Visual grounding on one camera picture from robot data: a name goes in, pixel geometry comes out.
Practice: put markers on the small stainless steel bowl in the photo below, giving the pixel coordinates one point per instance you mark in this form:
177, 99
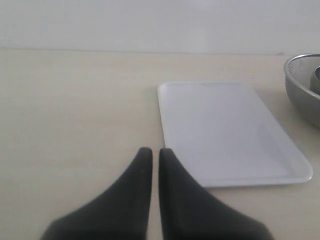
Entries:
315, 81

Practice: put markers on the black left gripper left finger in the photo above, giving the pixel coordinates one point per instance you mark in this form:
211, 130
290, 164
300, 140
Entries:
119, 213

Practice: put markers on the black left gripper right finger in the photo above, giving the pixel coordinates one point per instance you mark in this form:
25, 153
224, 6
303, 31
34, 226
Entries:
189, 212

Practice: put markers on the steel mesh colander bowl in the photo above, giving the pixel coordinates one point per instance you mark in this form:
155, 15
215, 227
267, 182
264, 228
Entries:
299, 71

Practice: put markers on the white rectangular plastic tray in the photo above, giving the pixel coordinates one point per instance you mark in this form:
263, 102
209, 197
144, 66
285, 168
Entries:
225, 136

